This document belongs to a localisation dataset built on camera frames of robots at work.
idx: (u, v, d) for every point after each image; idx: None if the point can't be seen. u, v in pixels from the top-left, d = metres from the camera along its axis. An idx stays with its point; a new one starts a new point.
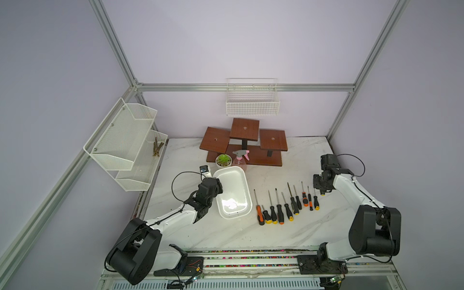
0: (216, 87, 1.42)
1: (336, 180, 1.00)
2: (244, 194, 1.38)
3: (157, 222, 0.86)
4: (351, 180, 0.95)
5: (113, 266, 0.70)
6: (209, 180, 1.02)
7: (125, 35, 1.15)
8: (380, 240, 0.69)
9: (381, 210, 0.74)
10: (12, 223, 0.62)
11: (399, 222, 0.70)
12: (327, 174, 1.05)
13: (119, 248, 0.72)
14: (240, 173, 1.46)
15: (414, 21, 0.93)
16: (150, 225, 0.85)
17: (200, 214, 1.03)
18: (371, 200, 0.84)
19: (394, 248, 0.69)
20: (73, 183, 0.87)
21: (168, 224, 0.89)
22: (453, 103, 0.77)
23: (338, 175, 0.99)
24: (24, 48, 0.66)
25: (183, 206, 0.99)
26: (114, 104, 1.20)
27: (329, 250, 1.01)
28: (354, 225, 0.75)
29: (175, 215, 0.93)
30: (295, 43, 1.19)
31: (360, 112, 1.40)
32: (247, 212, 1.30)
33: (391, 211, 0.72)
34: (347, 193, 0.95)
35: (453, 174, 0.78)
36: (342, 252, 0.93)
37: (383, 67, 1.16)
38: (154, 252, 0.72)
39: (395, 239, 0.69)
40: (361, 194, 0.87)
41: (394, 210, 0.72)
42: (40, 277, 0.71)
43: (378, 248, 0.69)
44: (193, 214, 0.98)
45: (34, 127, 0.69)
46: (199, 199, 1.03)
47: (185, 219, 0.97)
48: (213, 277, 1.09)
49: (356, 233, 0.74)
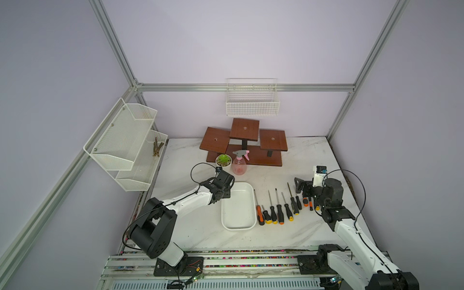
0: (216, 87, 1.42)
1: (338, 229, 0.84)
2: (251, 212, 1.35)
3: (173, 203, 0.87)
4: (356, 231, 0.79)
5: (133, 241, 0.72)
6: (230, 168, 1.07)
7: (125, 35, 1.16)
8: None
9: (395, 277, 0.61)
10: (12, 223, 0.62)
11: None
12: (327, 217, 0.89)
13: (138, 224, 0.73)
14: (249, 189, 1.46)
15: (414, 20, 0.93)
16: (167, 205, 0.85)
17: (215, 197, 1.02)
18: (383, 261, 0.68)
19: None
20: (73, 182, 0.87)
21: (183, 205, 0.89)
22: (454, 103, 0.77)
23: (339, 222, 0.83)
24: (24, 47, 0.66)
25: (200, 186, 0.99)
26: (114, 104, 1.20)
27: (333, 264, 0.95)
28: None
29: (191, 197, 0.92)
30: (295, 43, 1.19)
31: (359, 112, 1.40)
32: (249, 229, 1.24)
33: (407, 277, 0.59)
34: (352, 247, 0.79)
35: (454, 174, 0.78)
36: (347, 278, 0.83)
37: (382, 67, 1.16)
38: (169, 230, 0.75)
39: None
40: (370, 252, 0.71)
41: (411, 275, 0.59)
42: (40, 277, 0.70)
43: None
44: (208, 196, 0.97)
45: (34, 126, 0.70)
46: (216, 182, 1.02)
47: (200, 200, 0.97)
48: (213, 277, 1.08)
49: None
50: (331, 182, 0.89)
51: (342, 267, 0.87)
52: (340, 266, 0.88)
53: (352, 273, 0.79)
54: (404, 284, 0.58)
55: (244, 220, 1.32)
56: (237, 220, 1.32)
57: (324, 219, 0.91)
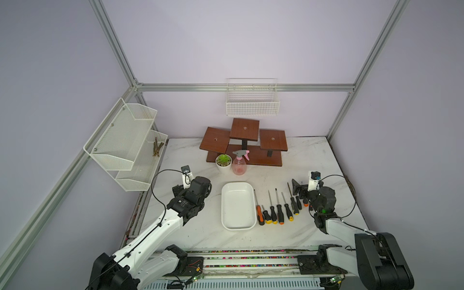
0: (216, 87, 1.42)
1: (329, 226, 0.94)
2: (251, 212, 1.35)
3: (127, 254, 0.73)
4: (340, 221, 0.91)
5: None
6: (200, 179, 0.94)
7: (125, 35, 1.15)
8: (388, 269, 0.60)
9: (376, 237, 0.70)
10: (13, 223, 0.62)
11: (396, 245, 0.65)
12: (318, 223, 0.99)
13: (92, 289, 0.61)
14: (249, 189, 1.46)
15: (414, 20, 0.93)
16: (119, 258, 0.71)
17: (188, 214, 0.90)
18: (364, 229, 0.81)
19: (408, 280, 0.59)
20: (73, 182, 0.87)
21: (142, 252, 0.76)
22: (454, 103, 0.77)
23: (328, 220, 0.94)
24: (24, 46, 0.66)
25: (164, 215, 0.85)
26: (114, 104, 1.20)
27: (332, 260, 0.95)
28: (358, 258, 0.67)
29: (151, 235, 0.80)
30: (295, 43, 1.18)
31: (360, 112, 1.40)
32: (249, 229, 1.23)
33: (386, 235, 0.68)
34: (341, 234, 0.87)
35: (454, 174, 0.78)
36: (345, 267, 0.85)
37: (382, 67, 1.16)
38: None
39: (403, 265, 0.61)
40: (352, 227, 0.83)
41: (388, 234, 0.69)
42: (40, 278, 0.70)
43: (391, 283, 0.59)
44: (178, 221, 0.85)
45: (34, 126, 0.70)
46: (189, 196, 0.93)
47: (168, 230, 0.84)
48: (213, 277, 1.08)
49: (363, 266, 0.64)
50: (326, 191, 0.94)
51: (344, 261, 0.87)
52: (340, 257, 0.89)
53: (350, 258, 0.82)
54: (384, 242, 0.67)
55: (244, 220, 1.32)
56: (237, 220, 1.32)
57: (316, 224, 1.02)
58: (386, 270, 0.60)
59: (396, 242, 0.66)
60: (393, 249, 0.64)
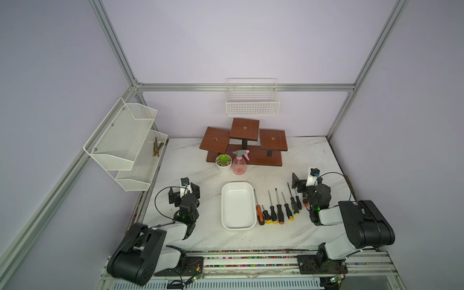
0: (216, 87, 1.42)
1: (321, 215, 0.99)
2: (251, 212, 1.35)
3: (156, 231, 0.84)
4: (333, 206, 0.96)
5: (117, 272, 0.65)
6: (187, 200, 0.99)
7: (125, 35, 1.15)
8: (371, 225, 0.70)
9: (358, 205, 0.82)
10: (13, 223, 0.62)
11: (374, 207, 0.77)
12: (313, 218, 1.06)
13: (124, 250, 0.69)
14: (249, 188, 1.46)
15: (414, 20, 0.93)
16: None
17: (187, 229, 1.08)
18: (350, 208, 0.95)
19: (388, 233, 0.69)
20: (74, 182, 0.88)
21: None
22: (454, 103, 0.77)
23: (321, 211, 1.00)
24: (24, 47, 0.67)
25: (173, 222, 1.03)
26: (114, 104, 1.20)
27: (332, 254, 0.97)
28: (345, 222, 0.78)
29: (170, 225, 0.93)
30: (295, 42, 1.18)
31: (360, 112, 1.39)
32: (249, 229, 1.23)
33: (365, 202, 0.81)
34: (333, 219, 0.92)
35: (453, 174, 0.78)
36: (342, 250, 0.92)
37: (382, 67, 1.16)
38: (157, 252, 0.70)
39: (382, 220, 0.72)
40: None
41: (368, 200, 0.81)
42: (40, 277, 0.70)
43: (376, 237, 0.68)
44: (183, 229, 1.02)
45: (34, 126, 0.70)
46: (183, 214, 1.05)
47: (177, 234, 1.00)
48: (213, 277, 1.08)
49: (352, 226, 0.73)
50: (322, 188, 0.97)
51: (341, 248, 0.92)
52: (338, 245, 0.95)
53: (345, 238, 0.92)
54: (367, 208, 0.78)
55: (244, 220, 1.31)
56: (237, 220, 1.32)
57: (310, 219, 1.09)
58: (372, 229, 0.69)
59: (373, 205, 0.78)
60: (371, 209, 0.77)
